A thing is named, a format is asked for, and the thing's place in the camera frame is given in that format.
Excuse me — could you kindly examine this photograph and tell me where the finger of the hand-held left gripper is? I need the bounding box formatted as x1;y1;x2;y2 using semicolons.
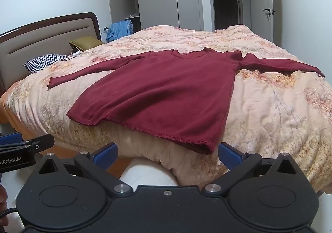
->
0;132;55;153

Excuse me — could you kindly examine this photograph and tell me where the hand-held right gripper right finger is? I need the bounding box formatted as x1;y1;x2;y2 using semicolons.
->
202;142;298;194

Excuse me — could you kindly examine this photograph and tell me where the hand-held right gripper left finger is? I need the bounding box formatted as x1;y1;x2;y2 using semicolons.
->
38;142;134;194

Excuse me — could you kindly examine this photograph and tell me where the dark red sweater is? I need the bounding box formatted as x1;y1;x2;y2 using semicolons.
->
47;48;325;155

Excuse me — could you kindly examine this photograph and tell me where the person's white trouser leg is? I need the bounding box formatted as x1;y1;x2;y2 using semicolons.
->
120;159;180;187

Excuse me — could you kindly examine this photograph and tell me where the orange bed sheet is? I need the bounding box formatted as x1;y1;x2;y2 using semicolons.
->
0;93;134;180

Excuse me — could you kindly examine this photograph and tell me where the floral beige blanket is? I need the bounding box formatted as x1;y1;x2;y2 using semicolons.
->
0;24;332;194

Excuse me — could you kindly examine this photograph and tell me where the houndstooth pillow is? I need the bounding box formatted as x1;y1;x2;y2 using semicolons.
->
23;53;69;73

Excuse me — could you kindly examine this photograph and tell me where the brown padded bed headboard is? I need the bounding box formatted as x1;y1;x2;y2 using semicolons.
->
0;12;104;96

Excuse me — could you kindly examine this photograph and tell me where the olive green pillow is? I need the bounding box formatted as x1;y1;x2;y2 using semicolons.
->
69;36;105;52

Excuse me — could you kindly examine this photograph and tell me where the blue clothing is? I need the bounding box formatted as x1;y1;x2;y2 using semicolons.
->
106;20;133;42

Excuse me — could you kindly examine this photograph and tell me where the white door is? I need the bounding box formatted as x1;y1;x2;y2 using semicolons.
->
246;0;275;42

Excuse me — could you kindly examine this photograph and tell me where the white charger with cable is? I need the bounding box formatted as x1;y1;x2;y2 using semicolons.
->
63;46;82;61

